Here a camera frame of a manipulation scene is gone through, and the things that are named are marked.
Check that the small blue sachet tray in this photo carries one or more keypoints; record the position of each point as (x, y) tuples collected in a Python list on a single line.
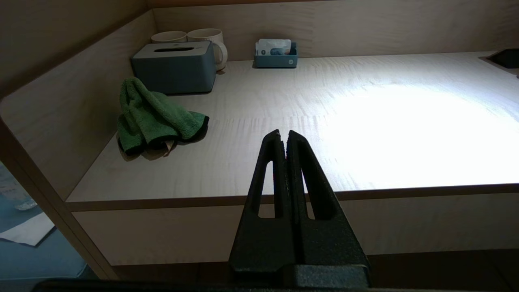
[(275, 61)]

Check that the white sachet packets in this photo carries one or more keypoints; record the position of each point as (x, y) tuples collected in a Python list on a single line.
[(271, 45)]

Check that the recessed black socket box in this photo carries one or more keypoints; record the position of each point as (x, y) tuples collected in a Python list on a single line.
[(507, 59)]

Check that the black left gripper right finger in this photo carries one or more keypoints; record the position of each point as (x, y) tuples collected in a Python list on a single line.
[(328, 251)]

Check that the blue-grey tissue box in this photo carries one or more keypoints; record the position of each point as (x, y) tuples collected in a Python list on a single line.
[(174, 73)]

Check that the wooden desk side panel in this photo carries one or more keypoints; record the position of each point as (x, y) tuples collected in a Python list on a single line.
[(61, 121)]

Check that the white ceramic mug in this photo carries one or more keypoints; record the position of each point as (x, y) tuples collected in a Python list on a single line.
[(206, 35), (168, 37)]

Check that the white paper sheet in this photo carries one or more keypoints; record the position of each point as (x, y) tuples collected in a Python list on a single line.
[(24, 233)]

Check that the wooden desk rear upstand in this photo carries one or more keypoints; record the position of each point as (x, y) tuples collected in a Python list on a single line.
[(385, 28)]

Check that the green microfiber cloth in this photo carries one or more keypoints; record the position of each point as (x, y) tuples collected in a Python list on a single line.
[(150, 113)]

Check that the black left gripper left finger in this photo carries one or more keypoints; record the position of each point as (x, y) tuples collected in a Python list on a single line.
[(263, 243)]

